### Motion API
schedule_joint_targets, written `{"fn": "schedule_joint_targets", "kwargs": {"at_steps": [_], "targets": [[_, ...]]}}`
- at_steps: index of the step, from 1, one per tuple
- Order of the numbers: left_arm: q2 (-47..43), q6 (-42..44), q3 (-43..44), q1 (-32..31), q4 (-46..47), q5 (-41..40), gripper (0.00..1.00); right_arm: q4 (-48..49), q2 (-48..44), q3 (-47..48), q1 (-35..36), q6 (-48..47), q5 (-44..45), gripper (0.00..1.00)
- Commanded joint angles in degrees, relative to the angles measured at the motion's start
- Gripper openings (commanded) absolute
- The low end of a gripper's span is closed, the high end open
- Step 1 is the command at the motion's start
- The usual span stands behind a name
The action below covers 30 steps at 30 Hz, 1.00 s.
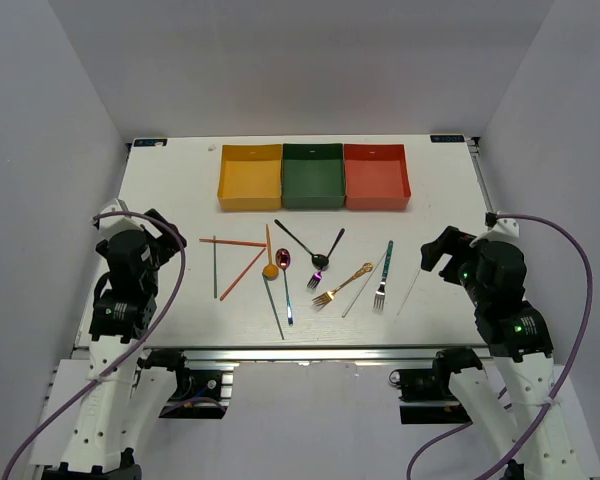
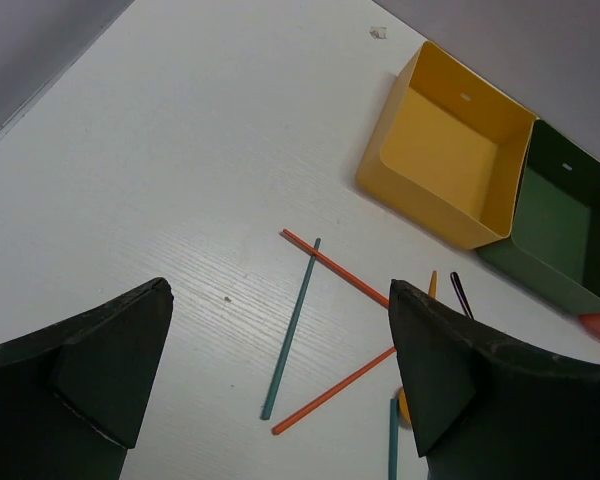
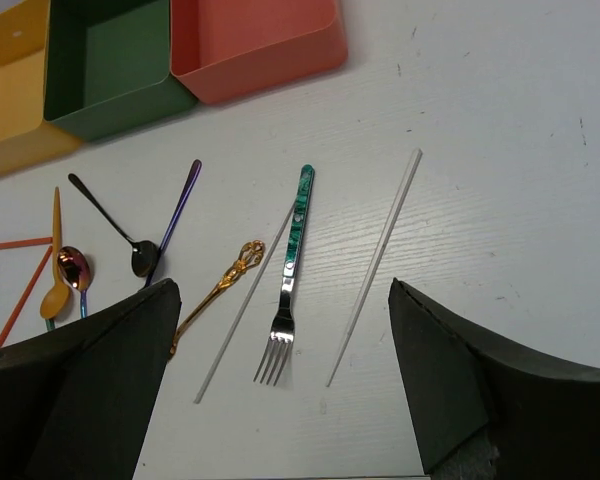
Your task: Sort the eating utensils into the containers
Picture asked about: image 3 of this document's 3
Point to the ornate gold fork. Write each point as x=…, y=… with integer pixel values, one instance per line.
x=250, y=256

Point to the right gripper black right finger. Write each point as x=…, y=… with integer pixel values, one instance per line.
x=486, y=407

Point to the green container box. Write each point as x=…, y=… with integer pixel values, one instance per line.
x=108, y=67

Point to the iridescent pink spoon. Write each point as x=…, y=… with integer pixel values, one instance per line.
x=75, y=269

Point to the orange chopstick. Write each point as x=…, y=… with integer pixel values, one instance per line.
x=9, y=324
x=25, y=243

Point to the yellow container box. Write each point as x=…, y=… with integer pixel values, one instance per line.
x=26, y=139

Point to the black spoon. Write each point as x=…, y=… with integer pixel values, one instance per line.
x=144, y=252

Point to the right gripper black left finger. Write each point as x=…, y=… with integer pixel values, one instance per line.
x=75, y=403

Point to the red container box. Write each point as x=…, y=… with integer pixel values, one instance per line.
x=221, y=50

